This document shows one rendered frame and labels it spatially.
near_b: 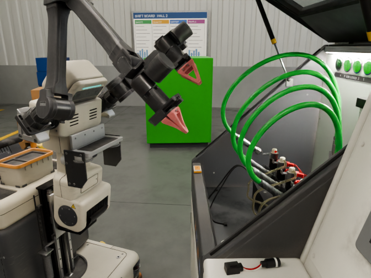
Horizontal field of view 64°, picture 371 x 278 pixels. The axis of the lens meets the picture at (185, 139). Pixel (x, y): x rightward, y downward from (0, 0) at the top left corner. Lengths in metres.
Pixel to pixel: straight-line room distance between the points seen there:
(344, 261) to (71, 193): 1.07
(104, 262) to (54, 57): 1.19
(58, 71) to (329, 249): 0.94
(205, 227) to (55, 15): 0.84
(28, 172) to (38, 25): 7.16
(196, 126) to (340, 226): 3.81
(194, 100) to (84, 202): 3.11
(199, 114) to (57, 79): 3.36
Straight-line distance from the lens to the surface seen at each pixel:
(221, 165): 1.34
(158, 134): 4.38
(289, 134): 1.37
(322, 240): 0.70
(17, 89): 9.05
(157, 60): 0.80
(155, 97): 0.82
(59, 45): 1.14
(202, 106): 4.31
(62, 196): 1.43
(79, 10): 1.07
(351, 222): 0.64
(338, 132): 0.80
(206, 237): 0.85
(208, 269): 0.70
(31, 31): 8.73
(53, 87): 1.10
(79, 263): 1.92
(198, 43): 7.38
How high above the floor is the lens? 1.44
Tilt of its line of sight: 17 degrees down
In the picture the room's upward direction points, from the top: straight up
